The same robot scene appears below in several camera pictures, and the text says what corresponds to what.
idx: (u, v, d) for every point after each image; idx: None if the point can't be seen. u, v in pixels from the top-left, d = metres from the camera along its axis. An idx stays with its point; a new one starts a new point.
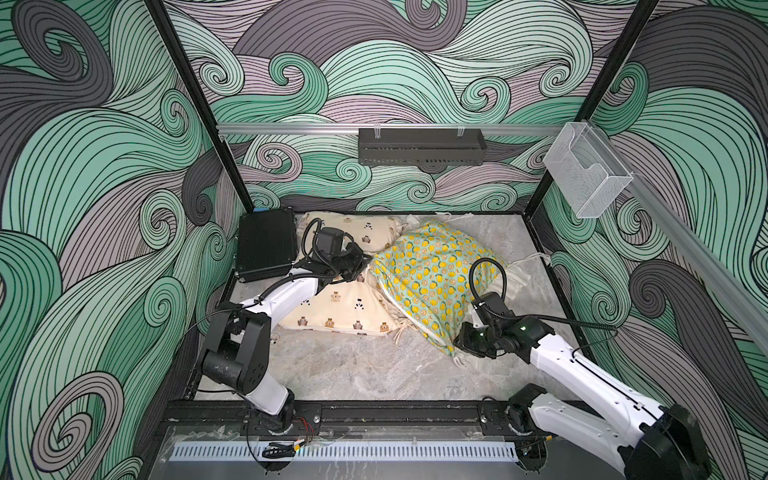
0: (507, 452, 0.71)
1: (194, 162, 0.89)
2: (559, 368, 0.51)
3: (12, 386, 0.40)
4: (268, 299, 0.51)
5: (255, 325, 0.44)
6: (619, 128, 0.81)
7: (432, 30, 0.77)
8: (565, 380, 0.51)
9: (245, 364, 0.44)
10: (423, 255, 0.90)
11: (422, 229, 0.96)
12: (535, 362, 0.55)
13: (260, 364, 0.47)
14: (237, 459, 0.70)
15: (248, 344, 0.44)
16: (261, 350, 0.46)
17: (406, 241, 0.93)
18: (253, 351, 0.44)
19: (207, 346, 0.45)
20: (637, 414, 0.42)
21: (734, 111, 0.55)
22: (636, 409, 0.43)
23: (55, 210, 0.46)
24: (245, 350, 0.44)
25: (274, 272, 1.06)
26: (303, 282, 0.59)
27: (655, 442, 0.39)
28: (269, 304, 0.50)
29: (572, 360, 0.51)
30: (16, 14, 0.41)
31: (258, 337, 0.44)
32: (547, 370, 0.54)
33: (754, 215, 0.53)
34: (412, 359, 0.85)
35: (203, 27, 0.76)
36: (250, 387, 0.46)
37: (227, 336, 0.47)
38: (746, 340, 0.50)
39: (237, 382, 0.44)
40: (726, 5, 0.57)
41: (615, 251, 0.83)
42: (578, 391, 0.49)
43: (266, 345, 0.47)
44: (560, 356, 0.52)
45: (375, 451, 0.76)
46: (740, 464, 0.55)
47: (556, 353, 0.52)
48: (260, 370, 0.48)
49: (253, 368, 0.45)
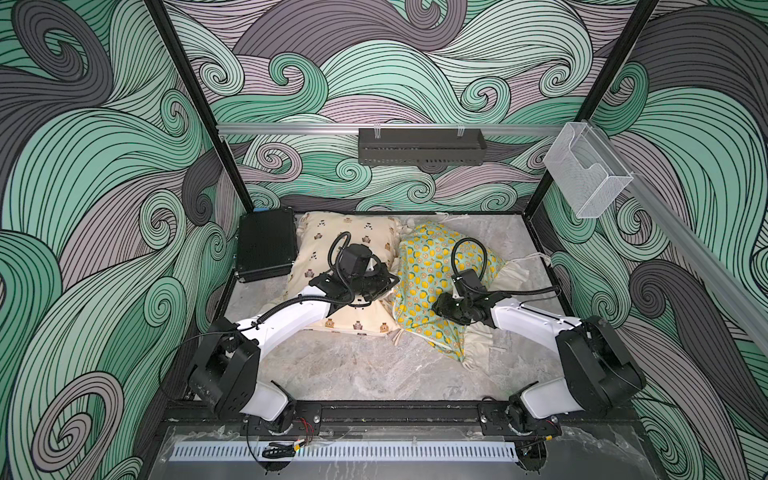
0: (507, 452, 0.71)
1: (194, 163, 0.89)
2: (511, 316, 0.59)
3: (11, 386, 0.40)
4: (265, 323, 0.48)
5: (242, 354, 0.42)
6: (619, 128, 0.81)
7: (432, 30, 0.77)
8: (518, 327, 0.58)
9: (226, 390, 0.41)
10: (425, 261, 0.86)
11: (421, 233, 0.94)
12: (497, 320, 0.63)
13: (242, 392, 0.44)
14: (237, 459, 0.70)
15: (233, 369, 0.41)
16: (246, 379, 0.43)
17: (407, 246, 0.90)
18: (234, 381, 0.41)
19: (196, 363, 0.44)
20: (562, 326, 0.50)
21: (733, 110, 0.56)
22: (560, 322, 0.51)
23: (56, 210, 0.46)
24: (228, 376, 0.41)
25: (274, 271, 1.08)
26: (316, 304, 0.56)
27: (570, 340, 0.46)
28: (266, 330, 0.47)
29: (519, 306, 0.61)
30: (16, 13, 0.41)
31: (242, 367, 0.41)
32: (505, 325, 0.62)
33: (754, 215, 0.53)
34: (412, 359, 0.85)
35: (202, 27, 0.76)
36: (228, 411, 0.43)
37: (219, 350, 0.48)
38: (746, 341, 0.53)
39: (216, 407, 0.41)
40: (726, 6, 0.57)
41: (615, 250, 0.83)
42: (524, 331, 0.57)
43: (253, 373, 0.44)
44: (511, 307, 0.61)
45: (375, 451, 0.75)
46: (740, 463, 0.55)
47: (508, 305, 0.63)
48: (243, 393, 0.45)
49: (235, 397, 0.43)
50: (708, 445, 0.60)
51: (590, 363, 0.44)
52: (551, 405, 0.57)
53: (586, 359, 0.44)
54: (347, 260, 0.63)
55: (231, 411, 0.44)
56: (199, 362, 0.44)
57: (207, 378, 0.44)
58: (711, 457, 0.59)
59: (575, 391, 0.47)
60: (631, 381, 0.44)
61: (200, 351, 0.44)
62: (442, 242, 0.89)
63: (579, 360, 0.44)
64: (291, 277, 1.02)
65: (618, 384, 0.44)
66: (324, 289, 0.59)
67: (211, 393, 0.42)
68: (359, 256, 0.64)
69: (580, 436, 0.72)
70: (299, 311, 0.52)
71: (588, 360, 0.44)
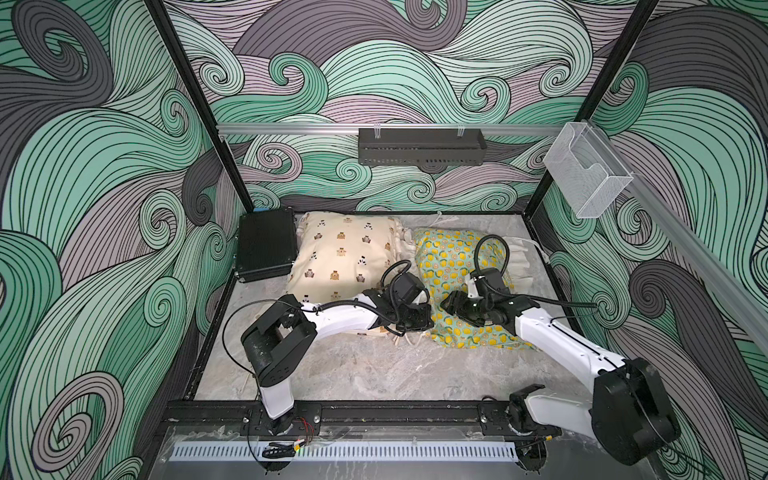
0: (507, 452, 0.71)
1: (194, 163, 0.89)
2: (537, 331, 0.55)
3: (11, 386, 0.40)
4: (323, 311, 0.51)
5: (301, 333, 0.45)
6: (619, 128, 0.81)
7: (432, 30, 0.77)
8: (543, 344, 0.54)
9: (276, 361, 0.45)
10: (451, 275, 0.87)
11: (424, 246, 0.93)
12: (519, 330, 0.59)
13: (286, 367, 0.47)
14: (237, 459, 0.70)
15: (285, 345, 0.45)
16: (297, 355, 0.47)
17: (425, 269, 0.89)
18: (286, 353, 0.44)
19: (257, 325, 0.48)
20: (601, 364, 0.45)
21: (734, 110, 0.55)
22: (597, 359, 0.46)
23: (56, 210, 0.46)
24: (282, 347, 0.45)
25: (274, 271, 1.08)
26: (366, 315, 0.59)
27: (611, 383, 0.42)
28: (322, 318, 0.50)
29: (550, 325, 0.55)
30: (17, 14, 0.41)
31: (294, 345, 0.45)
32: (529, 339, 0.58)
33: (754, 215, 0.53)
34: (412, 359, 0.85)
35: (203, 28, 0.77)
36: (270, 382, 0.47)
37: (277, 322, 0.52)
38: (746, 341, 0.53)
39: (265, 372, 0.45)
40: (725, 6, 0.57)
41: (615, 251, 0.83)
42: (553, 353, 0.53)
43: (299, 354, 0.47)
44: (541, 323, 0.56)
45: (375, 451, 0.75)
46: (740, 464, 0.55)
47: (536, 319, 0.57)
48: (286, 372, 0.48)
49: (278, 369, 0.46)
50: (708, 445, 0.60)
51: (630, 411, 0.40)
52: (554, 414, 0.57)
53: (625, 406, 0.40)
54: (403, 283, 0.67)
55: (273, 383, 0.48)
56: (259, 326, 0.48)
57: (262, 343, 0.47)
58: (710, 457, 0.59)
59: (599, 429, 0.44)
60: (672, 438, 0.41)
61: (264, 317, 0.48)
62: (452, 248, 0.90)
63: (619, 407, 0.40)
64: (290, 276, 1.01)
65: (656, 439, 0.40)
66: (374, 300, 0.62)
67: (264, 356, 0.46)
68: (414, 285, 0.68)
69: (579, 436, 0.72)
70: (351, 314, 0.55)
71: (627, 407, 0.40)
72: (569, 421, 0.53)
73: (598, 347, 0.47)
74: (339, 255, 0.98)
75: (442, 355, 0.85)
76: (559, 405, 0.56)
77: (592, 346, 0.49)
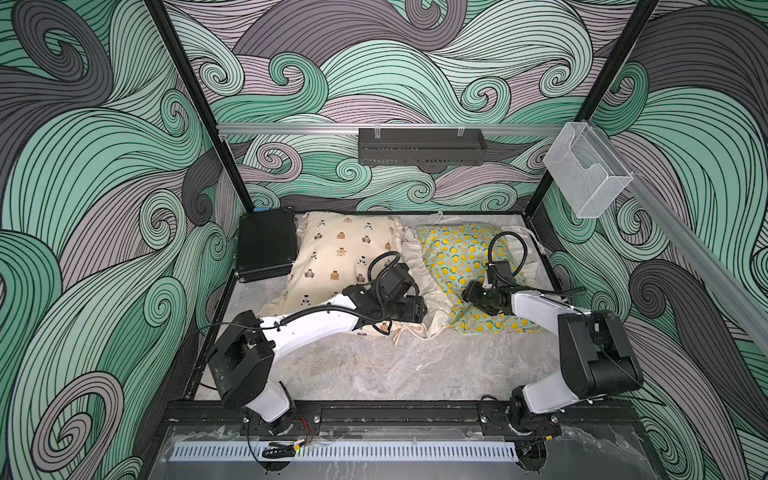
0: (507, 452, 0.71)
1: (194, 163, 0.89)
2: (525, 303, 0.63)
3: (12, 386, 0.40)
4: (287, 327, 0.47)
5: (256, 354, 0.41)
6: (619, 128, 0.81)
7: (432, 30, 0.77)
8: (529, 313, 0.62)
9: (236, 384, 0.41)
10: (465, 269, 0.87)
11: (433, 245, 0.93)
12: (515, 305, 0.66)
13: (251, 388, 0.44)
14: (238, 459, 0.70)
15: (243, 368, 0.41)
16: (256, 377, 0.43)
17: (439, 268, 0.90)
18: (244, 377, 0.41)
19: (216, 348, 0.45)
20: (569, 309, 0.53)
21: (734, 110, 0.55)
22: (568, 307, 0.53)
23: (56, 210, 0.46)
24: (239, 371, 0.42)
25: (274, 271, 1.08)
26: (344, 318, 0.54)
27: (573, 322, 0.47)
28: (286, 334, 0.46)
29: (537, 296, 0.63)
30: (16, 13, 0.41)
31: (254, 366, 0.41)
32: (521, 313, 0.64)
33: (754, 215, 0.53)
34: (412, 359, 0.85)
35: (203, 28, 0.77)
36: (236, 404, 0.45)
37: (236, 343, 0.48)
38: (746, 341, 0.53)
39: (227, 398, 0.42)
40: (726, 6, 0.57)
41: (615, 251, 0.83)
42: (535, 318, 0.60)
43: (263, 373, 0.44)
44: (531, 295, 0.64)
45: (375, 450, 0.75)
46: (740, 464, 0.55)
47: (527, 294, 0.65)
48: (250, 393, 0.45)
49: (239, 393, 0.43)
50: (707, 445, 0.60)
51: (587, 349, 0.46)
52: (551, 401, 0.57)
53: (582, 343, 0.46)
54: (390, 280, 0.61)
55: (239, 405, 0.45)
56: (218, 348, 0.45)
57: (225, 364, 0.45)
58: (710, 457, 0.59)
59: (566, 373, 0.49)
60: (627, 373, 0.45)
61: (223, 337, 0.45)
62: (460, 243, 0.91)
63: (578, 343, 0.46)
64: (290, 276, 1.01)
65: (608, 373, 0.45)
66: (355, 301, 0.56)
67: (225, 381, 0.43)
68: (402, 279, 0.62)
69: (580, 436, 0.72)
70: (328, 320, 0.51)
71: (584, 343, 0.46)
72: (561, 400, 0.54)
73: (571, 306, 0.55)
74: (339, 255, 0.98)
75: (442, 355, 0.85)
76: (550, 380, 0.57)
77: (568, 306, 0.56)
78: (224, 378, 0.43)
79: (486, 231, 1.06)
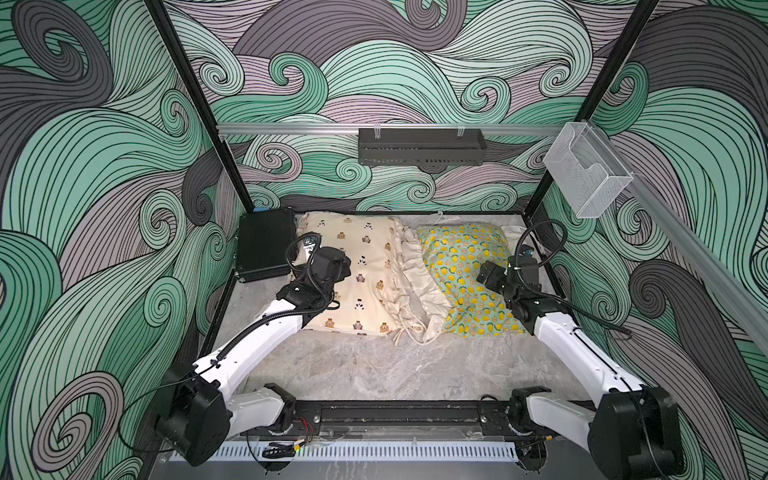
0: (507, 452, 0.71)
1: (194, 163, 0.89)
2: (558, 337, 0.53)
3: (11, 387, 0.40)
4: (228, 357, 0.44)
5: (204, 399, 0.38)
6: (619, 128, 0.81)
7: (432, 30, 0.77)
8: (560, 349, 0.53)
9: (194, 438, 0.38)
10: (465, 269, 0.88)
11: (432, 245, 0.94)
12: (539, 327, 0.57)
13: (216, 432, 0.42)
14: (237, 459, 0.70)
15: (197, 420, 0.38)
16: (216, 423, 0.41)
17: (438, 268, 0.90)
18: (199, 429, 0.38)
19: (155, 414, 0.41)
20: (614, 383, 0.43)
21: (733, 110, 0.56)
22: (613, 378, 0.44)
23: (56, 210, 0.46)
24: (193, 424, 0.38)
25: (274, 271, 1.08)
26: (286, 324, 0.52)
27: (618, 403, 0.40)
28: (229, 365, 0.43)
29: (571, 333, 0.53)
30: (16, 14, 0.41)
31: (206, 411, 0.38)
32: (549, 341, 0.55)
33: (754, 215, 0.53)
34: (412, 359, 0.85)
35: (203, 27, 0.76)
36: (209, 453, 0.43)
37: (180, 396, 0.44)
38: (746, 341, 0.53)
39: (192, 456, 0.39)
40: (726, 6, 0.57)
41: (615, 251, 0.83)
42: (566, 357, 0.51)
43: (224, 413, 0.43)
44: (562, 329, 0.54)
45: (375, 451, 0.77)
46: (740, 464, 0.55)
47: (559, 325, 0.55)
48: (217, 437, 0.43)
49: (207, 441, 0.41)
50: (707, 445, 0.60)
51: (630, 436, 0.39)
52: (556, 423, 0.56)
53: (625, 428, 0.39)
54: (320, 264, 0.59)
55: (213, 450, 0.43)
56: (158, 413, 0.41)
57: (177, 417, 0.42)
58: (710, 457, 0.59)
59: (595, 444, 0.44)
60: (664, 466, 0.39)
61: (159, 399, 0.41)
62: (460, 243, 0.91)
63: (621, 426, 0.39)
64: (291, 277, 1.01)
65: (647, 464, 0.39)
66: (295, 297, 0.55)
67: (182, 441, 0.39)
68: (330, 259, 0.60)
69: None
70: (271, 331, 0.49)
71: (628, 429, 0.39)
72: (572, 431, 0.52)
73: (617, 366, 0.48)
74: None
75: (442, 355, 0.85)
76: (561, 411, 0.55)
77: (610, 362, 0.47)
78: (180, 439, 0.39)
79: (485, 229, 1.08)
